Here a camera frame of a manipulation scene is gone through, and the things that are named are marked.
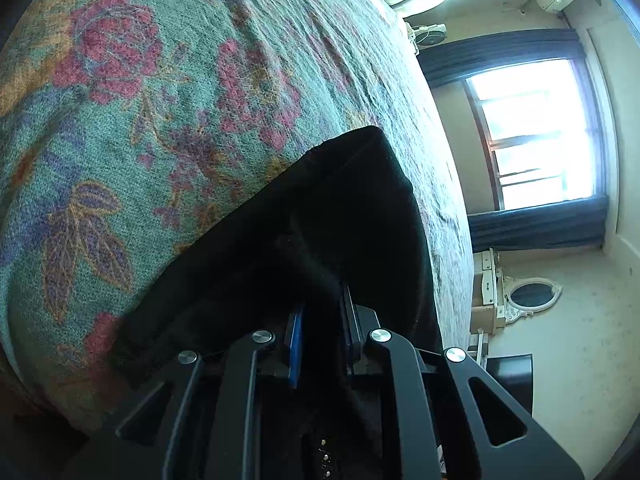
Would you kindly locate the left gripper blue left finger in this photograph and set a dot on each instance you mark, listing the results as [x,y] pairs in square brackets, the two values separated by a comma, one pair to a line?
[293,347]

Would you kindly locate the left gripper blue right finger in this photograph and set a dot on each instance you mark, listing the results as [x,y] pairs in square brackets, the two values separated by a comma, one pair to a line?
[351,329]

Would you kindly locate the black studded pants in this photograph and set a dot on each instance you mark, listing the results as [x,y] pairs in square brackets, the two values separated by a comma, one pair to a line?
[343,214]

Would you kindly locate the white tv console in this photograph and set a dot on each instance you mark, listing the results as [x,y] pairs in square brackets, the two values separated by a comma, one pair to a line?
[478,347]

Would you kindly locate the cream dressing table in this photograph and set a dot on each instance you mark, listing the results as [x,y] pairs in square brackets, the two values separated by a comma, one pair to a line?
[488,304]

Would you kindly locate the black flat television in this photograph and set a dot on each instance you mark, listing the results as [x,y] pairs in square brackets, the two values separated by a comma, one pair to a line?
[516,375]

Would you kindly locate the oval vanity mirror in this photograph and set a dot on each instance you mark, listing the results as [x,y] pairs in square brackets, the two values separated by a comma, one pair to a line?
[525,297]

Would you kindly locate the right navy curtain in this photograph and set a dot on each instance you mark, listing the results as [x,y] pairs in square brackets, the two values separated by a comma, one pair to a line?
[570,224]

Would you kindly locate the navy curtain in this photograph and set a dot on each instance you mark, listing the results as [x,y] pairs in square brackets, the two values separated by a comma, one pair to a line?
[570,224]
[463,59]

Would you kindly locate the left navy curtain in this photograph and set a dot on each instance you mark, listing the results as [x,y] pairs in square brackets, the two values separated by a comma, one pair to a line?
[463,59]

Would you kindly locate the floral bedspread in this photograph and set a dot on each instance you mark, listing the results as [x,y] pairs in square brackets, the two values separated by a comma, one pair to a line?
[130,127]

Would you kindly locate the white desk fan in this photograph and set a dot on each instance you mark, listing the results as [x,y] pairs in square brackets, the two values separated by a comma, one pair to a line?
[425,36]

